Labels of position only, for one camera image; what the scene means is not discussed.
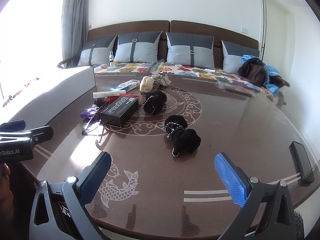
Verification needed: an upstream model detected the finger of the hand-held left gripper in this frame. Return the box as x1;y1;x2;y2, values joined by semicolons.
0;119;26;132
15;126;54;146

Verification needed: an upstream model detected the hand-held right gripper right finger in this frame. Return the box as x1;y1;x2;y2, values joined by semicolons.
214;152;298;240

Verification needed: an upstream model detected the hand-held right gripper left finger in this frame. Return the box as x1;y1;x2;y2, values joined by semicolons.
29;151;112;240

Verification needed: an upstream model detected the purple butterfly toy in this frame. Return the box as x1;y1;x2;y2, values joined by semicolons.
80;105;102;120

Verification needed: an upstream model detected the black velvet scrunchie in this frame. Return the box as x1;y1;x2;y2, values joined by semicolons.
164;115;188;138
143;91;167;116
171;128;202;157

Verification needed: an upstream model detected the black printed box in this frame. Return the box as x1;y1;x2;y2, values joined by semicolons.
100;95;139;128

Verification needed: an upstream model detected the white tube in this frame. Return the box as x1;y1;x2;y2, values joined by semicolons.
93;90;128;99

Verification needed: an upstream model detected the red snack packet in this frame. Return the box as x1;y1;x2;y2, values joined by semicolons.
100;94;139;105

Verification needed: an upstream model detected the blue white ointment box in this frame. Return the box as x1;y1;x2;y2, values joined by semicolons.
110;79;140;92

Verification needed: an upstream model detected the brown patterned glass desktop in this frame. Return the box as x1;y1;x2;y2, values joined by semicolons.
19;71;320;233

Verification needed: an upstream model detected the person's left hand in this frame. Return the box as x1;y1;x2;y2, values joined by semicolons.
0;164;13;207

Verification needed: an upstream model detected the black chair armrest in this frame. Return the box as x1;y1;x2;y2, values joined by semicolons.
57;57;75;68

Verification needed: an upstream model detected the black smartphone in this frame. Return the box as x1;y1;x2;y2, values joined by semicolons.
289;141;315;185

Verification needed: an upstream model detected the cream knitted cloth bundle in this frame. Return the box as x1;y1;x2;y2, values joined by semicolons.
139;76;153;94

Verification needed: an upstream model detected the brown leather bag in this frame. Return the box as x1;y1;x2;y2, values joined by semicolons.
238;57;267;85

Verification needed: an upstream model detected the silver glitter bow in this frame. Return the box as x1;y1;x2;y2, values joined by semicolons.
150;72;172;87

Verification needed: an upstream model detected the floral blanket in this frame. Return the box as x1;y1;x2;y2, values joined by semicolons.
93;61;285;105

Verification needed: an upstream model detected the dark bag with blue cloth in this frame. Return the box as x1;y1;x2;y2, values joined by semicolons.
241;54;278;94

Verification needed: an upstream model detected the grey curtain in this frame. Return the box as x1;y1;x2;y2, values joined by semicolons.
61;0;90;68

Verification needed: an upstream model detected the brown sofa backrest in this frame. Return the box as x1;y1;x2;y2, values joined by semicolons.
86;20;259;68

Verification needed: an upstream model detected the white door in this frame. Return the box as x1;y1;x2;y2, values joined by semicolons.
260;0;300;85

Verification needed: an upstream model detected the grey strapped pillow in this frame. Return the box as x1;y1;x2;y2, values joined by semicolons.
77;35;117;67
166;32;215;69
221;40;260;75
115;31;163;64

